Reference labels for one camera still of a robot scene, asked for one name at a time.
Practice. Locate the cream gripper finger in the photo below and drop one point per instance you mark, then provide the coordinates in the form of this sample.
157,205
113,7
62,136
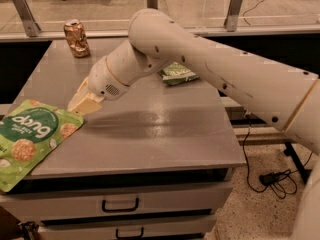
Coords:
83,88
84,103

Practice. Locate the green rice chip bag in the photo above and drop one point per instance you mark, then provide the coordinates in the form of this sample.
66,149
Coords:
28,134

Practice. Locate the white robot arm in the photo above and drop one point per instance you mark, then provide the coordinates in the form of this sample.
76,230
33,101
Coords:
285,97

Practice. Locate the crushed orange soda can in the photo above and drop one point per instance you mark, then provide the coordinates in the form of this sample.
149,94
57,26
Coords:
76,38

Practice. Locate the small green snack bag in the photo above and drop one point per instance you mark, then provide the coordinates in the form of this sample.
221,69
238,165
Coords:
176,74

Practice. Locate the grey drawer cabinet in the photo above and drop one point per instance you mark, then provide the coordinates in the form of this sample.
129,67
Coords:
173,148

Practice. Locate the black robot stand leg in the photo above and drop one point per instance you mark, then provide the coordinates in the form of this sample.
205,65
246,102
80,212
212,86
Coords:
300,168

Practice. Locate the left metal railing bracket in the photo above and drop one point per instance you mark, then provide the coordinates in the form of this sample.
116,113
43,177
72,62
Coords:
31,27

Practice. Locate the upper black drawer handle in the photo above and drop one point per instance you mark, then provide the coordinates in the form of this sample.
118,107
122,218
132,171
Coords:
119,206

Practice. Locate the black drawer handle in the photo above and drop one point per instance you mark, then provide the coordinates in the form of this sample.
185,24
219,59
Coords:
119,206
129,234

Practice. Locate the lower black drawer handle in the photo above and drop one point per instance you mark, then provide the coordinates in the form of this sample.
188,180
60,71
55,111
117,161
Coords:
129,234

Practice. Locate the right metal railing bracket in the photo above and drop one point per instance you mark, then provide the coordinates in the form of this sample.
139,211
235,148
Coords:
232,17

